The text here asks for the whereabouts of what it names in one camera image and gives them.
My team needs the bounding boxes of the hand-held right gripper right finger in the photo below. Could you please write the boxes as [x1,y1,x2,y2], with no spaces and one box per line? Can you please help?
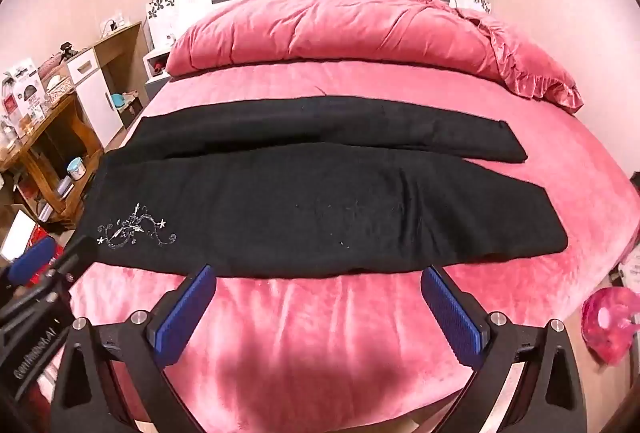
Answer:
[420,264,589,433]

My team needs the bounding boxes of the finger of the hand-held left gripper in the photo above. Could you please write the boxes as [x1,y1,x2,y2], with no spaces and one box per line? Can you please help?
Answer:
[0,234,57,289]
[46,235,101,286]

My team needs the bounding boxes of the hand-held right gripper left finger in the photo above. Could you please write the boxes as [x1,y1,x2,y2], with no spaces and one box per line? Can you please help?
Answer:
[50,263,236,433]

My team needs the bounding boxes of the black pants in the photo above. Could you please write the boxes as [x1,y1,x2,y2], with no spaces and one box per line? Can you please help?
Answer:
[82,96,568,279]

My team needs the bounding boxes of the white paper sheet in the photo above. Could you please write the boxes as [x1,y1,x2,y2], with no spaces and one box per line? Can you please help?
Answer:
[0,208,37,262]

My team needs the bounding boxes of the wooden desk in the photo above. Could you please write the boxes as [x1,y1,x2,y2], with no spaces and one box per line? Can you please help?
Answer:
[0,89,107,230]

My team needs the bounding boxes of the pink round bed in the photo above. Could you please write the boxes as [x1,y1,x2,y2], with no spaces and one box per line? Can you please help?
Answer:
[30,60,637,433]

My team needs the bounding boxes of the pink plastic bag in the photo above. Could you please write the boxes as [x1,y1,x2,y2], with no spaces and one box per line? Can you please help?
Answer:
[581,287,639,362]

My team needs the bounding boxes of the red white printed box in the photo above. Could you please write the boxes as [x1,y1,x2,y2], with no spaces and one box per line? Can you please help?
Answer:
[4,58,45,130]

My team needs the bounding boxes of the tissue box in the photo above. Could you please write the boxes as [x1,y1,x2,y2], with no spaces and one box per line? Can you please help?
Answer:
[47,75,77,102]

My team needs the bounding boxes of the wooden white cabinet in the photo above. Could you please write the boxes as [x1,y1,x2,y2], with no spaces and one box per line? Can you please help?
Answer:
[65,20,149,148]

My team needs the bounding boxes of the white nightstand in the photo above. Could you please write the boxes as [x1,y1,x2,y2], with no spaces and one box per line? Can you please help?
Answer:
[142,47,177,103]

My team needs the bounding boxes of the wall socket with charger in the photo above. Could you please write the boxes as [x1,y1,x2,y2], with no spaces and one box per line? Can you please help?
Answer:
[99,17,127,37]

